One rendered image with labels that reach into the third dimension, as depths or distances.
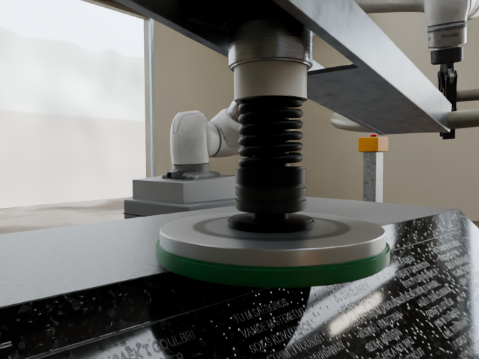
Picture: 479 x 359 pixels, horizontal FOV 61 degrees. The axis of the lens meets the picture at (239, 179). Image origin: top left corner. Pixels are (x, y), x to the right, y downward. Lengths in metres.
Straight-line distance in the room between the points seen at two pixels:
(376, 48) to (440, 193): 6.82
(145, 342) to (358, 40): 0.33
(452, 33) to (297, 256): 0.96
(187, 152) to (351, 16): 1.28
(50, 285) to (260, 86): 0.24
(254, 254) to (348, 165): 7.50
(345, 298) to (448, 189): 6.79
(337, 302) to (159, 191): 1.22
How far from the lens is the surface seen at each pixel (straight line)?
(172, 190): 1.55
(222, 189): 1.65
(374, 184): 2.37
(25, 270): 0.41
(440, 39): 1.20
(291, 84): 0.38
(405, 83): 0.56
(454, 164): 7.20
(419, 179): 7.34
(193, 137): 1.65
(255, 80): 0.37
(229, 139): 1.76
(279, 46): 0.37
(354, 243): 0.33
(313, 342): 0.41
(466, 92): 1.23
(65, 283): 0.36
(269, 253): 0.30
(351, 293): 0.49
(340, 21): 0.41
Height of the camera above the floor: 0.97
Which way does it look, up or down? 3 degrees down
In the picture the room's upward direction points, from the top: straight up
